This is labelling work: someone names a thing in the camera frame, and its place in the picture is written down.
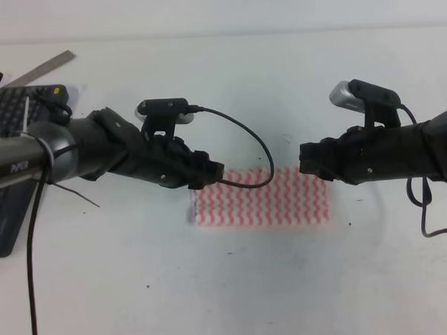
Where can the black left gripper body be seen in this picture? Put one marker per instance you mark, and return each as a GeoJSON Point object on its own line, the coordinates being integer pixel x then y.
{"type": "Point", "coordinates": [170, 164]}

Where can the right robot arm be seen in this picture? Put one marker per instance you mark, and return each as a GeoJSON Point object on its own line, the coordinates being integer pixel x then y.
{"type": "Point", "coordinates": [436, 141]}

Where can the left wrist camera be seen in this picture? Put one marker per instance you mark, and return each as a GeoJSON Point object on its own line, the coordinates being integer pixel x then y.
{"type": "Point", "coordinates": [161, 116]}

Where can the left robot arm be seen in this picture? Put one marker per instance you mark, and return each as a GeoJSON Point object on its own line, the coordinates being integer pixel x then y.
{"type": "Point", "coordinates": [104, 143]}

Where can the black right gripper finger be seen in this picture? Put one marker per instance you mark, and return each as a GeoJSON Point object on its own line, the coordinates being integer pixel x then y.
{"type": "Point", "coordinates": [315, 168]}
{"type": "Point", "coordinates": [316, 150]}

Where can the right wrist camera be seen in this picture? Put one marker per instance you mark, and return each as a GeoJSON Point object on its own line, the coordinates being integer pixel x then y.
{"type": "Point", "coordinates": [378, 104]}

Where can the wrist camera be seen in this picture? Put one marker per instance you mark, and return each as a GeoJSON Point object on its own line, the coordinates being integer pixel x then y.
{"type": "Point", "coordinates": [161, 116]}
{"type": "Point", "coordinates": [378, 104]}

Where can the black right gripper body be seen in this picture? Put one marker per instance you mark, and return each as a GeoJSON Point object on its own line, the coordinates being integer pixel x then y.
{"type": "Point", "coordinates": [383, 154]}

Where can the grey metal ruler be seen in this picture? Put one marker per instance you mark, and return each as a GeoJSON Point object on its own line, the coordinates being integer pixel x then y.
{"type": "Point", "coordinates": [37, 72]}

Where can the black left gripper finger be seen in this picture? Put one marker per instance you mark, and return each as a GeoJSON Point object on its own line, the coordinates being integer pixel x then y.
{"type": "Point", "coordinates": [201, 181]}
{"type": "Point", "coordinates": [206, 167]}

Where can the black keyboard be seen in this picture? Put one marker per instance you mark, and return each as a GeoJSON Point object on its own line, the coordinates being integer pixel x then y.
{"type": "Point", "coordinates": [19, 107]}

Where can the pink white striped towel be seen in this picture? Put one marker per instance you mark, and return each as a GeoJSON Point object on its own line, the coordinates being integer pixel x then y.
{"type": "Point", "coordinates": [290, 199]}

